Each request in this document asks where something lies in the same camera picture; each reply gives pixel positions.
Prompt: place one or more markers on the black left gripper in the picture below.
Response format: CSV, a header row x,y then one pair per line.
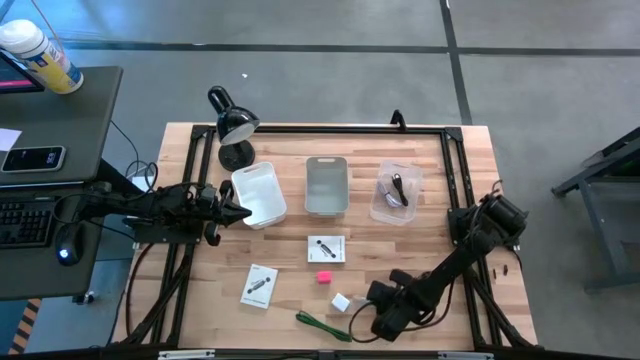
x,y
212,212

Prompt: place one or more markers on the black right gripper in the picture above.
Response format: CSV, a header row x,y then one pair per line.
x,y
382,292

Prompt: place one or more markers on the white wall charger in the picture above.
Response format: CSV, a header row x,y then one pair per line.
x,y
340,302

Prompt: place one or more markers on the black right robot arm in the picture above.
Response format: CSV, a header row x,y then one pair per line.
x,y
450,260

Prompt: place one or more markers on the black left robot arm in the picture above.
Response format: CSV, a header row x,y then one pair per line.
x,y
160,205

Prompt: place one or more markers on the white plastic bin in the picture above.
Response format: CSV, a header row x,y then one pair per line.
x,y
257,195

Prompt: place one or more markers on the clear plastic bin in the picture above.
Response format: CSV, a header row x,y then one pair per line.
x,y
412,215

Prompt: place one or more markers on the grey plastic bin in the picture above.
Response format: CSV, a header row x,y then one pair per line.
x,y
327,187

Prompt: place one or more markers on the white card lower left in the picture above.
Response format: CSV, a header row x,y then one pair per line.
x,y
259,286

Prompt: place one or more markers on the black desk lamp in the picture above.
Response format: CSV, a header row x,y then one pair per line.
x,y
237,122

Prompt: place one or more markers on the white power box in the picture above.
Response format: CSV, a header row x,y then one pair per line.
x,y
145,182

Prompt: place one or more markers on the black computer mouse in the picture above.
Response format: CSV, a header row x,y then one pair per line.
x,y
69,245

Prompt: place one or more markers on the dark grey computer desk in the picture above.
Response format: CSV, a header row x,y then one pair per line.
x,y
60,115

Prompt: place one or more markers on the black smartphone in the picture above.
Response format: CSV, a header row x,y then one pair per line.
x,y
32,159

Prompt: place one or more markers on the black keyboard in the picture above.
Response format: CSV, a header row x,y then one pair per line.
x,y
25,222

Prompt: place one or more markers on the dark metal cart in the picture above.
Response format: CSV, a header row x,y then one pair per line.
x,y
582,184

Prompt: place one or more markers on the white paper note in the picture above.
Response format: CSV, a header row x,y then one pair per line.
x,y
7,139

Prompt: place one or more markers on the white spray bottle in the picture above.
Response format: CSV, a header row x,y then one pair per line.
x,y
42,57

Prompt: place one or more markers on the black desk monitor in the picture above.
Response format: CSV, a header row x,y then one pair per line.
x,y
15,75

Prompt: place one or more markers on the black table-level camera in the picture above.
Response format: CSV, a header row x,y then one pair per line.
x,y
326,355

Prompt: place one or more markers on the silver aluminium bracket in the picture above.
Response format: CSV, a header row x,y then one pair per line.
x,y
187,355
465,356

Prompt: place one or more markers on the black aluminium table frame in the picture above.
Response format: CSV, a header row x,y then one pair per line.
x,y
325,129

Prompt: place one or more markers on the black frame hook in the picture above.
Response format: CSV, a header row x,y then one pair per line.
x,y
398,121

